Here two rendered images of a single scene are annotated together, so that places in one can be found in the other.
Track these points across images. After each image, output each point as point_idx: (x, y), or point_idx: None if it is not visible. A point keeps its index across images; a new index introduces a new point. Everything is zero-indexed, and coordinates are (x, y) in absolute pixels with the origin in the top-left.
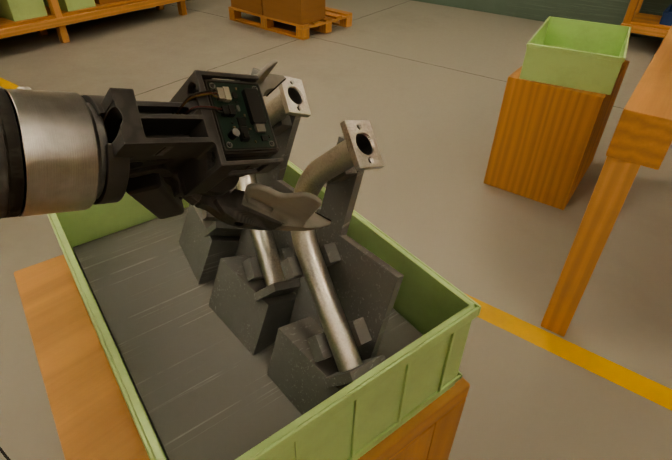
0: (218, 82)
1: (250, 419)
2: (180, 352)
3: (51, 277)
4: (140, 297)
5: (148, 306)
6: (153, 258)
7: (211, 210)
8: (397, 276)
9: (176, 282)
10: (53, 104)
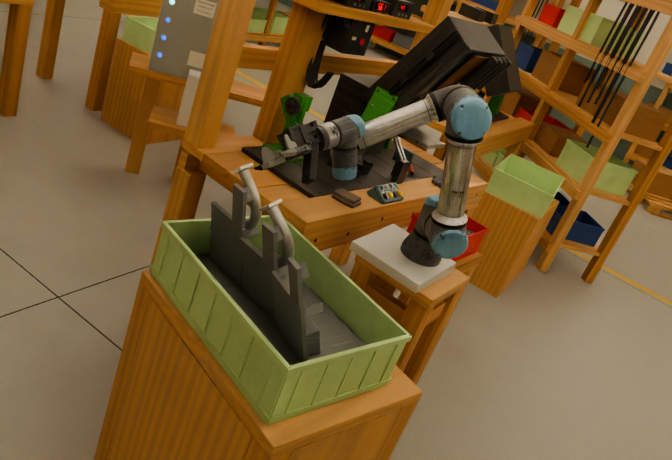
0: (297, 126)
1: None
2: None
3: (395, 381)
4: (326, 323)
5: (319, 317)
6: (331, 345)
7: None
8: (214, 201)
9: None
10: (324, 123)
